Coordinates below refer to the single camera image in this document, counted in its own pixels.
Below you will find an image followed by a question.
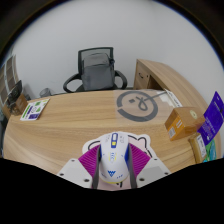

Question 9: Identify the white printed sticker sheet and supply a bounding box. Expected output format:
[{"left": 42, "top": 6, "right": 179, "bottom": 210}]
[{"left": 19, "top": 97, "right": 51, "bottom": 122}]

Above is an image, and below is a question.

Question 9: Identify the large brown cardboard box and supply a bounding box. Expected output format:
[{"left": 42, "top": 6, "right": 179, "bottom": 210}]
[{"left": 2, "top": 93, "right": 29, "bottom": 118}]

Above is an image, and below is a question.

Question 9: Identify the white and blue computer mouse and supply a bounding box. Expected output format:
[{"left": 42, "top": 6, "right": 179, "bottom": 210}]
[{"left": 98, "top": 131, "right": 130, "bottom": 185}]

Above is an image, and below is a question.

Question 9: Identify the small green box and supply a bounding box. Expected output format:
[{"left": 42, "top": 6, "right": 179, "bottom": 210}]
[{"left": 203, "top": 146, "right": 218, "bottom": 163}]

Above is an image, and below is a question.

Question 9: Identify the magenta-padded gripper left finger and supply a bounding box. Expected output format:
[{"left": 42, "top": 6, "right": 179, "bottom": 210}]
[{"left": 56, "top": 143, "right": 102, "bottom": 190}]

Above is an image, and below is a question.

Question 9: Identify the orange-brown cardboard box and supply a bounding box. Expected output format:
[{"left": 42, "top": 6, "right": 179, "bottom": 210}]
[{"left": 164, "top": 106, "right": 206, "bottom": 141}]

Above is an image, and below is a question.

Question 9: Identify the wooden side desk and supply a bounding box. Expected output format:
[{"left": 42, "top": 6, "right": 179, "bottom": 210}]
[{"left": 132, "top": 58, "right": 214, "bottom": 111}]

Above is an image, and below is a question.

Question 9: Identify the grey backpack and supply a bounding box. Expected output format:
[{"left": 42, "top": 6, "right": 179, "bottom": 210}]
[{"left": 81, "top": 52, "right": 117, "bottom": 92}]

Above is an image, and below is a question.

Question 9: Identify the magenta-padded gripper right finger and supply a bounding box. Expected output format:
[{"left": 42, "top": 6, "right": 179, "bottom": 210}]
[{"left": 128, "top": 143, "right": 172, "bottom": 190}]

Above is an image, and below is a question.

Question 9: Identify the small tan box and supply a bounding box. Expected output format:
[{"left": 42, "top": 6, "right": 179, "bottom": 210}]
[{"left": 188, "top": 132, "right": 209, "bottom": 164}]

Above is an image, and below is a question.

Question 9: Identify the purple card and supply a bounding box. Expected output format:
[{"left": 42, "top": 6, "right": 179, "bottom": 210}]
[{"left": 197, "top": 91, "right": 224, "bottom": 146}]

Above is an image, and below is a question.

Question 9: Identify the clear sheet with grey circle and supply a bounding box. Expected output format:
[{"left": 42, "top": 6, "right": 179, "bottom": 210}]
[{"left": 114, "top": 89, "right": 183, "bottom": 123}]

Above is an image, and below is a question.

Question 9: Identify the black mesh office chair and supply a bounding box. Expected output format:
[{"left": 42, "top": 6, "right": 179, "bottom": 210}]
[{"left": 62, "top": 46, "right": 129, "bottom": 94}]

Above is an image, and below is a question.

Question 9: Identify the black cardboard box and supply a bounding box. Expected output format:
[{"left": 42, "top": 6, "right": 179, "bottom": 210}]
[{"left": 6, "top": 79, "right": 24, "bottom": 106}]

